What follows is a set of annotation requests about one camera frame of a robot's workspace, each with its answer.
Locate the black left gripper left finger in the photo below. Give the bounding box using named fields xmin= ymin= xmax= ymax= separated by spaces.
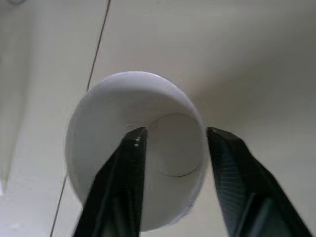
xmin=73 ymin=127 xmax=148 ymax=237

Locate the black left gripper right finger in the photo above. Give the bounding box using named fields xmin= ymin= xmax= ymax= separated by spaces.
xmin=206 ymin=126 xmax=314 ymax=237

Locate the white paper cup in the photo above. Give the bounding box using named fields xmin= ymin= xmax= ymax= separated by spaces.
xmin=64 ymin=71 xmax=207 ymax=232

